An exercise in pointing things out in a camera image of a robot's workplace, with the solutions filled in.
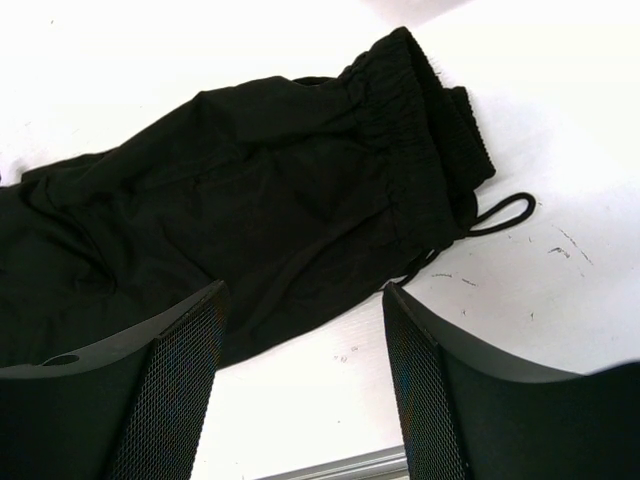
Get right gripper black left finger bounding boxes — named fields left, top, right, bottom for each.
left=1, top=281, right=230, bottom=479

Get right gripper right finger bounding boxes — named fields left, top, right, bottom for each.
left=382, top=284, right=639, bottom=479

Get black trousers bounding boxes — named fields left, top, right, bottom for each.
left=0, top=27, right=537, bottom=371

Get aluminium front rail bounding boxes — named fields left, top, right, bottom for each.
left=269, top=445, right=409, bottom=480

